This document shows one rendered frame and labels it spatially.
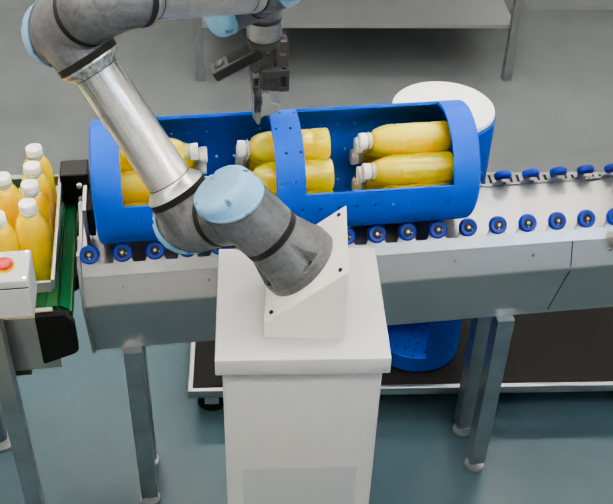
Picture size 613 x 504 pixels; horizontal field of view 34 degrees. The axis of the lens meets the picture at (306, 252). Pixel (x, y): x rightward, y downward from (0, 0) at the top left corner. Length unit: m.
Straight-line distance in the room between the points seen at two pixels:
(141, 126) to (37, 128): 2.88
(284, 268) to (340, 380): 0.24
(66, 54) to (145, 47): 3.49
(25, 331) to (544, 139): 2.92
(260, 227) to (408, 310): 0.92
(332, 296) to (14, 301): 0.70
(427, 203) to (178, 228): 0.70
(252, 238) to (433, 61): 3.51
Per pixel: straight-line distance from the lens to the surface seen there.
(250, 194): 1.73
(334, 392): 1.89
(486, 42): 5.43
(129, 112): 1.81
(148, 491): 3.00
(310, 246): 1.79
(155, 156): 1.82
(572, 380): 3.29
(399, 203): 2.31
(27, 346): 2.38
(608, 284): 2.72
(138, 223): 2.25
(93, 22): 1.71
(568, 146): 4.65
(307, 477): 2.08
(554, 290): 2.67
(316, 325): 1.83
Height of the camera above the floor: 2.44
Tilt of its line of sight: 39 degrees down
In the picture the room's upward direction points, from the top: 2 degrees clockwise
